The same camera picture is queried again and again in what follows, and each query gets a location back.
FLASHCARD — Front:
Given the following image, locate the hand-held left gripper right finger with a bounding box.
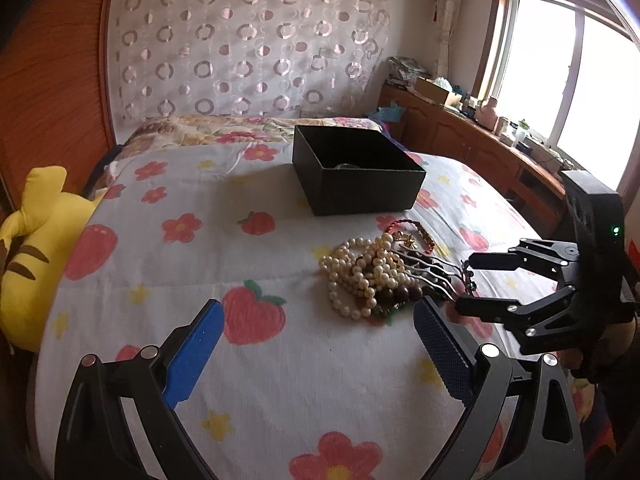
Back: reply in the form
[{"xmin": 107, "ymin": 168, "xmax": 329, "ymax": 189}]
[{"xmin": 413, "ymin": 296, "xmax": 586, "ymax": 480}]

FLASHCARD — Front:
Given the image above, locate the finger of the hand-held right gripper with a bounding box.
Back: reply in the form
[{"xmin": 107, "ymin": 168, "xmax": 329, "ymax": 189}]
[
  {"xmin": 462, "ymin": 237, "xmax": 583, "ymax": 277},
  {"xmin": 454, "ymin": 284, "xmax": 582, "ymax": 357}
]

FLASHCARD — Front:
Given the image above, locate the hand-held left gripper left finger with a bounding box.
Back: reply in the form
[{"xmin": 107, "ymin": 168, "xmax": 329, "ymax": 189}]
[{"xmin": 55, "ymin": 299, "xmax": 225, "ymax": 480}]

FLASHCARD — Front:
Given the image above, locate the dark wooden bead bracelet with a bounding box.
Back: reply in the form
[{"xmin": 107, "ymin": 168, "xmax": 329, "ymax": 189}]
[{"xmin": 370, "ymin": 255, "xmax": 476, "ymax": 322}]

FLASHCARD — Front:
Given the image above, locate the silver wavy hair comb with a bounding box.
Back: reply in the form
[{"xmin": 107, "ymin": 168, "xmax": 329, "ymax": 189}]
[{"xmin": 395, "ymin": 250, "xmax": 458, "ymax": 302}]

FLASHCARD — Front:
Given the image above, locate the red braided bracelet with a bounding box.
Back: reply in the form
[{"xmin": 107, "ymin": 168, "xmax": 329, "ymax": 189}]
[{"xmin": 376, "ymin": 217, "xmax": 435, "ymax": 256}]

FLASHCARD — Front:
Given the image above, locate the white pearl necklace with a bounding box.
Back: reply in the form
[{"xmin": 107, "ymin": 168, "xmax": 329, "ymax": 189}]
[{"xmin": 319, "ymin": 232, "xmax": 401, "ymax": 320}]

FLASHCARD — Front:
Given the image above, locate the black cardboard box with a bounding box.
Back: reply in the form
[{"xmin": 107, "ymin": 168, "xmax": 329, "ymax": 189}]
[{"xmin": 291, "ymin": 125, "xmax": 427, "ymax": 217}]

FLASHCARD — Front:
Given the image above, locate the person's right hand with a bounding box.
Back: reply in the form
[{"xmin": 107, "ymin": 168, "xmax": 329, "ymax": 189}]
[{"xmin": 556, "ymin": 349, "xmax": 591, "ymax": 380}]

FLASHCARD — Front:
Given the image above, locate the strawberry flower print bedsheet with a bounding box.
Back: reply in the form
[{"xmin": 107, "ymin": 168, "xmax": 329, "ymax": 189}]
[{"xmin": 35, "ymin": 142, "xmax": 601, "ymax": 480}]

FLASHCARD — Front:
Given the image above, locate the brown wooden cabinet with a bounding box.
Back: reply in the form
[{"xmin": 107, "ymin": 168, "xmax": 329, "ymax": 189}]
[{"xmin": 377, "ymin": 82, "xmax": 581, "ymax": 236}]

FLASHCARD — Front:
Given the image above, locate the pink kettle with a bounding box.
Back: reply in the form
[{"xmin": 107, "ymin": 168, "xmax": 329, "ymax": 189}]
[{"xmin": 475, "ymin": 97, "xmax": 501, "ymax": 126}]

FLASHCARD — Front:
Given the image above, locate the yellow plush toy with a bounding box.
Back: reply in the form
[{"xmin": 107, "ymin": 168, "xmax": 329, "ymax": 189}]
[{"xmin": 0, "ymin": 166, "xmax": 108, "ymax": 353}]

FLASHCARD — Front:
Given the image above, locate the open cardboard box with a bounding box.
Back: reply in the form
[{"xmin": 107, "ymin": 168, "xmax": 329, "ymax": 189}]
[{"xmin": 412, "ymin": 77, "xmax": 463, "ymax": 106}]

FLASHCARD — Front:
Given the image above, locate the blue bag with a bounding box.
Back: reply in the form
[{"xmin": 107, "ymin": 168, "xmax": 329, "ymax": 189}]
[{"xmin": 365, "ymin": 102, "xmax": 408, "ymax": 126}]

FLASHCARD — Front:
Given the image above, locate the window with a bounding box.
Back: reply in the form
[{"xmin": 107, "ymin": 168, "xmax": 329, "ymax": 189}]
[{"xmin": 475, "ymin": 0, "xmax": 640, "ymax": 196}]

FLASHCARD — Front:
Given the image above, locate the stack of folded cloth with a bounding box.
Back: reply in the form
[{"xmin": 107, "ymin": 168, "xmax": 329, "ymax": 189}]
[{"xmin": 387, "ymin": 56, "xmax": 431, "ymax": 88}]

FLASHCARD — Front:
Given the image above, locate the floral quilt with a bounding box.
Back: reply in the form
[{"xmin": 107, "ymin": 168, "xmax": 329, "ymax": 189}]
[{"xmin": 120, "ymin": 116, "xmax": 386, "ymax": 161}]

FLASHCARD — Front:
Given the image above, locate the beige window curtain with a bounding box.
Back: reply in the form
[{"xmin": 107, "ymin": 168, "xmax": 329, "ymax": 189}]
[{"xmin": 430, "ymin": 0, "xmax": 506, "ymax": 81}]

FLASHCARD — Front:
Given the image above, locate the brown wooden wardrobe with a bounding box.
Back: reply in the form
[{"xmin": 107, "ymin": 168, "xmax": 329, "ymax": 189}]
[{"xmin": 0, "ymin": 0, "xmax": 121, "ymax": 211}]

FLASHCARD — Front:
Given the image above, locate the circle pattern sheer curtain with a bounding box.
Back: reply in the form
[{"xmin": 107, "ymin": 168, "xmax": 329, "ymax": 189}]
[{"xmin": 102, "ymin": 0, "xmax": 393, "ymax": 126}]

